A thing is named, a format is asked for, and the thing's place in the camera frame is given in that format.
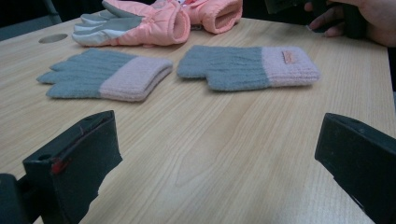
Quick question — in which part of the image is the grey pink knit glove with label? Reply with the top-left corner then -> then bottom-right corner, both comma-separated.
177,45 -> 321,92

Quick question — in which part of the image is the grey and pink knit glove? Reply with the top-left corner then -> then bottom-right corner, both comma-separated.
35,48 -> 174,103

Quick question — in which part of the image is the dark grey chair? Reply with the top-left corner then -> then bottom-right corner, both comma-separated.
0,0 -> 64,42

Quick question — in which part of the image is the pink ski glove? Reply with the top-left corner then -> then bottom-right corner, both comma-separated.
152,0 -> 244,35
71,0 -> 191,48

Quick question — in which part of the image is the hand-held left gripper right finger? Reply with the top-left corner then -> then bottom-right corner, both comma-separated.
314,112 -> 396,224

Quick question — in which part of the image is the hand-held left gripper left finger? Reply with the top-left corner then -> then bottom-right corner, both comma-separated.
22,109 -> 123,224

